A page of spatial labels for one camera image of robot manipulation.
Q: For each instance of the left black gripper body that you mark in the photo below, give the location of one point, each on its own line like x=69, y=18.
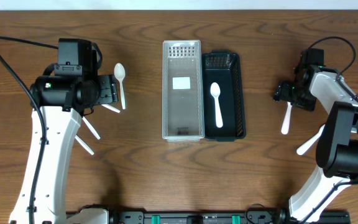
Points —
x=107, y=89

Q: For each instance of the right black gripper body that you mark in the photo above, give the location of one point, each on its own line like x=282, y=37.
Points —
x=279, y=92

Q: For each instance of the translucent plastic spoon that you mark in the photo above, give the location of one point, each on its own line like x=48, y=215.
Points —
x=120, y=73

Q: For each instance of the white plastic fork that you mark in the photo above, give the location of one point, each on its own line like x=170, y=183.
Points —
x=286, y=120
x=305, y=146

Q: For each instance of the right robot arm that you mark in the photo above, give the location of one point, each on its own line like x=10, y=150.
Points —
x=336, y=143

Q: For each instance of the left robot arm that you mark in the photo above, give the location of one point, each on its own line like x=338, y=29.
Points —
x=55, y=124

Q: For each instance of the white plastic spoon upper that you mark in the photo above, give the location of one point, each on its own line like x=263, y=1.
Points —
x=111, y=108

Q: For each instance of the white plastic spoon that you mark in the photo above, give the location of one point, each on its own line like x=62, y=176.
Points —
x=111, y=108
x=91, y=128
x=84, y=145

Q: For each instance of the white plastic spoon middle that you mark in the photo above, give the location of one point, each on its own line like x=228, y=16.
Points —
x=91, y=128

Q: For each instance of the white plastic spoon lower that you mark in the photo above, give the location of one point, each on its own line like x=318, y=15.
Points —
x=84, y=145

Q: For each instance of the white label sticker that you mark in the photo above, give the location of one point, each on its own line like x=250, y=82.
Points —
x=181, y=83

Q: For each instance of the black plastic basket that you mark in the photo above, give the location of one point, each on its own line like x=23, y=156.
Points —
x=223, y=68

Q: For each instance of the clear plastic basket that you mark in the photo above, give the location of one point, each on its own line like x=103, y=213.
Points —
x=182, y=110

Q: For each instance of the white spoon in basket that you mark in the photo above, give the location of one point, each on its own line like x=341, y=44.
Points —
x=215, y=93

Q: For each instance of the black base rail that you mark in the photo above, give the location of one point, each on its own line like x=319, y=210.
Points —
x=197, y=217

